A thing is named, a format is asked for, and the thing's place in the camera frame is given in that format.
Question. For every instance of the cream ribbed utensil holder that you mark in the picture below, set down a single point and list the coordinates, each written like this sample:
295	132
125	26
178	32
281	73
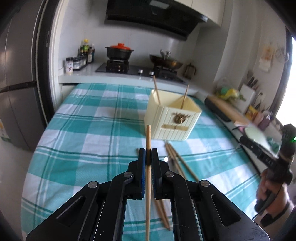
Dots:
161	125

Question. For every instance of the glass jar with metal frame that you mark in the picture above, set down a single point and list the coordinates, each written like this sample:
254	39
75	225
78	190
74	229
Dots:
190	71

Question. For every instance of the grey refrigerator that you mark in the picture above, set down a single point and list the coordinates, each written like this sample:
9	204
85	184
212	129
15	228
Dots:
18	92

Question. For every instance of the black gas stove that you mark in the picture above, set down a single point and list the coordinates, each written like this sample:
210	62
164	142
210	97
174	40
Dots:
136	68

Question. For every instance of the black range hood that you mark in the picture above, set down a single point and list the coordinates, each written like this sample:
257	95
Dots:
150	25

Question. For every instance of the wall calendar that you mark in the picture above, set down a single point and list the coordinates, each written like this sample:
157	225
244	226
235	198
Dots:
266	58

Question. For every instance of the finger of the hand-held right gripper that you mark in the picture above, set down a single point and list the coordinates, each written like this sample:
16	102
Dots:
251	144

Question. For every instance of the yellow packet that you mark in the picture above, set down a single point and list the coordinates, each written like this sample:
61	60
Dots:
251	112

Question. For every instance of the yellow cap sauce bottle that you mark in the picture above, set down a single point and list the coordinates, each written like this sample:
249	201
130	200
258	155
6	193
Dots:
86	51

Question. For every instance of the purple cup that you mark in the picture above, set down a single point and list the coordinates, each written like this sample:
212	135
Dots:
264	122

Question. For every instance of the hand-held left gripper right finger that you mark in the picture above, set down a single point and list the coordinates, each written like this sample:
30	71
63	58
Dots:
154	164

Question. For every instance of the dark sauce bottle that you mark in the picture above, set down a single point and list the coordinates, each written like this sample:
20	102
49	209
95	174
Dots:
91	54
81	49

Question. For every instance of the teal plaid tablecloth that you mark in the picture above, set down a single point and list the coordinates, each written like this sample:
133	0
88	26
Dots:
81	139

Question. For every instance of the black clay pot red lid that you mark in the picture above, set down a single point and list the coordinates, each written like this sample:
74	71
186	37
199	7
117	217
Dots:
120	53

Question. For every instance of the row of spice jars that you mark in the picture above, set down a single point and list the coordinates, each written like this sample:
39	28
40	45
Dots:
79	63

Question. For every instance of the person's right hand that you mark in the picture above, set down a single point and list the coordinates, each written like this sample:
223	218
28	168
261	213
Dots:
262	185

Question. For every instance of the black door frame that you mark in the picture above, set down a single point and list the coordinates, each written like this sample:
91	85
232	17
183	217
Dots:
44	69

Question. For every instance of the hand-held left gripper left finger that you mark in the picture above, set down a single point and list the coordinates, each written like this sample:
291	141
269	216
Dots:
143	162

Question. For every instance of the wooden chopstick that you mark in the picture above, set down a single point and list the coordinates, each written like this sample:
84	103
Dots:
166	220
172	157
159	206
185	93
176	155
156	89
148	139
188	170

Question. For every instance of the pale green plate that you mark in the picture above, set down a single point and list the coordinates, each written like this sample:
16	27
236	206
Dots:
255	136

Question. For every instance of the dark metal wok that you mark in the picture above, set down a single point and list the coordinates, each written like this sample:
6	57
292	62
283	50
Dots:
164	62

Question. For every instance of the white knife block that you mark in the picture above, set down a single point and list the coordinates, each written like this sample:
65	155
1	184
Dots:
246	96

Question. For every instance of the white labelled jar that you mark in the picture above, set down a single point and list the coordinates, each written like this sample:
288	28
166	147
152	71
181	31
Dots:
69	66

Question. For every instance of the wooden cutting board black edge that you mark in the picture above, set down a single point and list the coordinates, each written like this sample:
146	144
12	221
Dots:
226	109

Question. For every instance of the person's right forearm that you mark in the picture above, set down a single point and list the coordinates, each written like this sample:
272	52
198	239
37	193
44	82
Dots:
272	220

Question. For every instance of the white upper cabinet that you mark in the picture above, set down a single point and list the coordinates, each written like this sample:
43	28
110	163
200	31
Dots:
208	9

